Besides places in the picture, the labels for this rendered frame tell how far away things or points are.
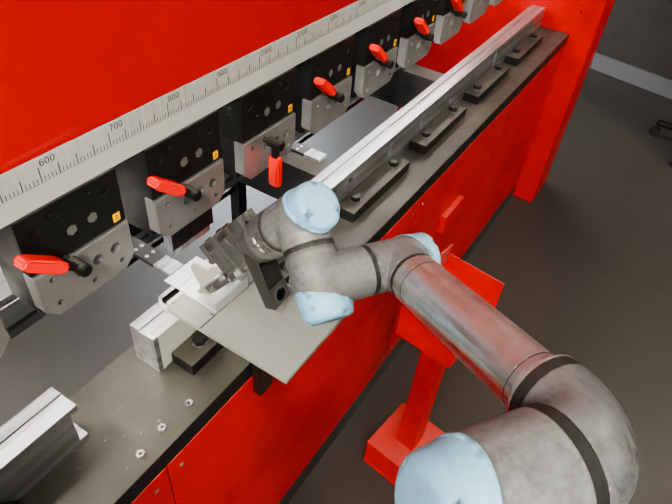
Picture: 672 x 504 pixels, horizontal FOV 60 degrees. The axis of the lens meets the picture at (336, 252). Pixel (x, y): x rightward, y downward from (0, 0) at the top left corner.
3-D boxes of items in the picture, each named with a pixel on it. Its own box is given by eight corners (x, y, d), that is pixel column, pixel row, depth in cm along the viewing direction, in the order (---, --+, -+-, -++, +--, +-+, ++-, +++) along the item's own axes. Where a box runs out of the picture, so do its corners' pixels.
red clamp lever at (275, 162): (278, 190, 106) (279, 144, 99) (260, 182, 107) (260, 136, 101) (284, 186, 107) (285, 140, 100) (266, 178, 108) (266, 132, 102)
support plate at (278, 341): (286, 384, 94) (286, 381, 93) (167, 311, 104) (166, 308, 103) (345, 317, 106) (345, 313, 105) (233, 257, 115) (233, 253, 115)
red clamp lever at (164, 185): (162, 179, 77) (204, 191, 87) (140, 168, 79) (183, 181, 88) (157, 192, 78) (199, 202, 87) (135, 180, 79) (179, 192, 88)
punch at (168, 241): (174, 261, 100) (168, 218, 94) (166, 256, 101) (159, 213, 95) (214, 231, 107) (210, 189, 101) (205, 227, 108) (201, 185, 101)
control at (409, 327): (448, 369, 140) (465, 319, 128) (395, 333, 147) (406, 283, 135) (489, 323, 152) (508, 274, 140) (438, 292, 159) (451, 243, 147)
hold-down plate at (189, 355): (193, 376, 107) (192, 366, 105) (172, 362, 109) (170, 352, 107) (289, 284, 127) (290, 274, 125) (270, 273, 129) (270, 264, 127)
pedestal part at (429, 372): (411, 451, 182) (446, 341, 146) (396, 439, 185) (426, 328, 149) (422, 438, 186) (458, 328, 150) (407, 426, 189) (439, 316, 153)
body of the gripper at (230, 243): (225, 226, 101) (260, 200, 92) (255, 264, 103) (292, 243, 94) (195, 249, 96) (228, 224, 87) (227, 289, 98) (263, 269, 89)
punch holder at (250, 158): (244, 184, 103) (241, 98, 91) (208, 167, 106) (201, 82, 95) (294, 148, 112) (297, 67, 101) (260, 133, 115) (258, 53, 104)
